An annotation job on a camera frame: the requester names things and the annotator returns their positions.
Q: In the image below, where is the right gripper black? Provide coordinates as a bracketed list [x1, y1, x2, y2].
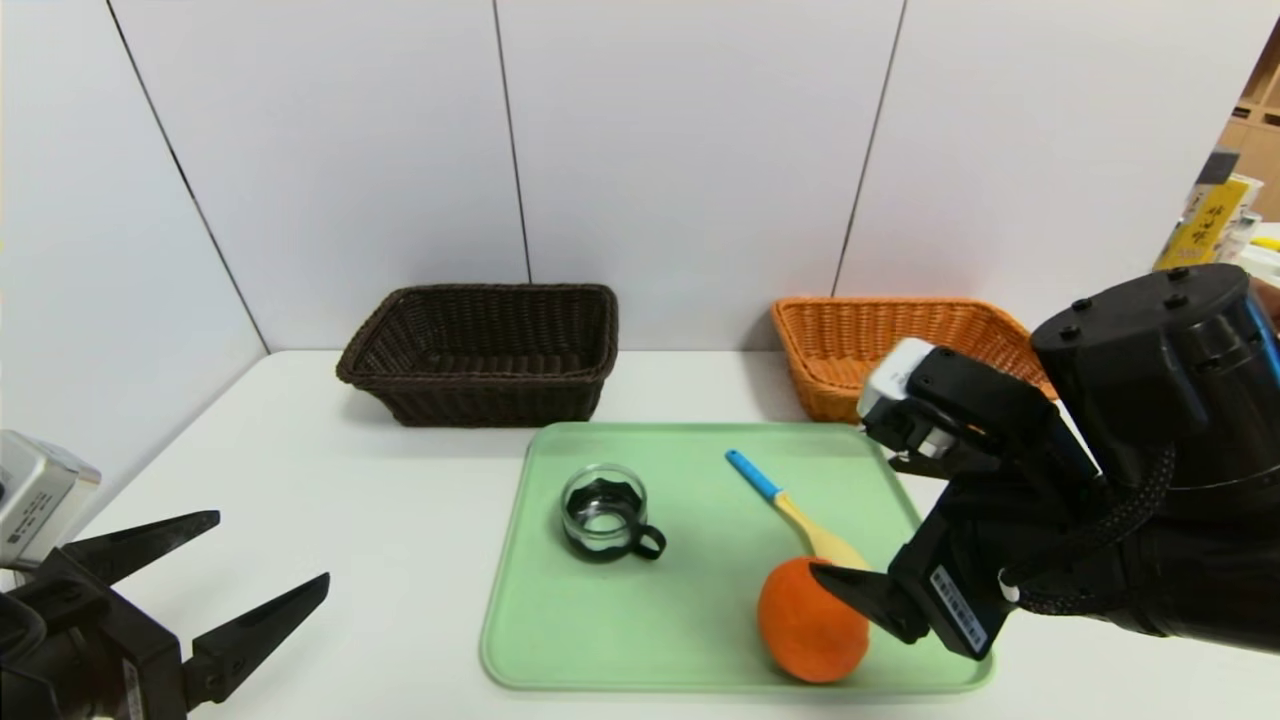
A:
[809, 474, 1084, 662]

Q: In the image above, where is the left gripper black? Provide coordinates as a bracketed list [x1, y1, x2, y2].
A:
[0, 509, 331, 720]

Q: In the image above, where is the orange fruit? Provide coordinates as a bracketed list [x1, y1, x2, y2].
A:
[757, 556, 870, 685]

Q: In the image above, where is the tan spoon blue handle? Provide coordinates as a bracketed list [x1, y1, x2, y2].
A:
[724, 449, 869, 573]

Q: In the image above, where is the orange wicker basket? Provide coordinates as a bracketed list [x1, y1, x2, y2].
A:
[770, 296, 1059, 425]

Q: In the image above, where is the dark brown wicker basket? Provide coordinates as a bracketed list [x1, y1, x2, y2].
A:
[336, 284, 620, 429]

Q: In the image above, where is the light green plastic tray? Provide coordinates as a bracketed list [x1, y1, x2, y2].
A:
[480, 421, 996, 693]

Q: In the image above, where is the glass cup black holder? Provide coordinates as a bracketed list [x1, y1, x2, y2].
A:
[560, 463, 667, 563]

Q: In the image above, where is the yellow printed carton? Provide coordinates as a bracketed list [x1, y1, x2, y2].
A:
[1152, 176, 1251, 273]

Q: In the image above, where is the wooden shelf unit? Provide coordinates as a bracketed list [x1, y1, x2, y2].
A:
[1210, 20, 1280, 221]

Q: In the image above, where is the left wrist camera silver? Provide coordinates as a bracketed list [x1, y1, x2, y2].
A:
[0, 430, 102, 573]

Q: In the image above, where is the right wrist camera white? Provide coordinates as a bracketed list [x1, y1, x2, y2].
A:
[857, 338, 966, 451]

